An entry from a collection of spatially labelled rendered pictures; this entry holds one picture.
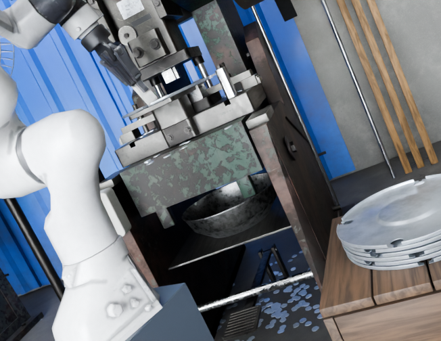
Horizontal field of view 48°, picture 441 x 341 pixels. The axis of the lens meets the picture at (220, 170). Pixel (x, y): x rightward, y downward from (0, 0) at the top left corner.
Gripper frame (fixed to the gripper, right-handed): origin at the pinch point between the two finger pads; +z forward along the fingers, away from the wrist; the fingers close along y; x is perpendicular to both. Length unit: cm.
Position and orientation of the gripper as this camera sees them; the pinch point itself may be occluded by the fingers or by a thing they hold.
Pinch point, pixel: (144, 92)
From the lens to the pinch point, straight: 136.3
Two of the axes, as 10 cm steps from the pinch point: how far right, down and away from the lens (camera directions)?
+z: 6.3, 7.0, 3.2
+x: 5.8, -7.1, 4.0
